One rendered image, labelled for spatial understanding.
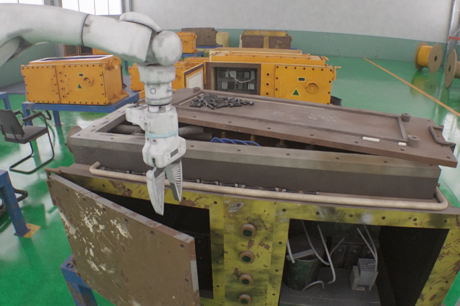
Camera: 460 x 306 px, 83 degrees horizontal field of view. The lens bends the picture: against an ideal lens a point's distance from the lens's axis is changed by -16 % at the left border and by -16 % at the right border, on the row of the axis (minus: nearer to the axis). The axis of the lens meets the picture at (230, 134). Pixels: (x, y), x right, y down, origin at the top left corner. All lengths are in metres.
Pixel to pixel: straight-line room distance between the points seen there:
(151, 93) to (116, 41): 0.13
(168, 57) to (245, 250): 0.69
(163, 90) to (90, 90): 3.78
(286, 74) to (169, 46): 2.97
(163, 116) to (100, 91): 3.68
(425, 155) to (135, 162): 0.96
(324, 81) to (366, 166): 2.65
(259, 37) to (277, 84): 5.90
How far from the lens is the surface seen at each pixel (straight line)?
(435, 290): 1.27
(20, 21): 0.62
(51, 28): 0.60
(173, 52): 0.61
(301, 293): 1.28
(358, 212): 0.95
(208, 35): 12.44
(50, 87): 4.84
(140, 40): 0.56
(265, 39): 9.37
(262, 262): 1.08
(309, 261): 1.17
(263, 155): 0.93
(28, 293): 2.60
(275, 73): 3.51
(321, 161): 0.93
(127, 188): 1.06
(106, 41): 0.57
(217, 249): 1.07
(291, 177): 0.96
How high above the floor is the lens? 1.74
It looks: 22 degrees down
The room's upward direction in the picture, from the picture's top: straight up
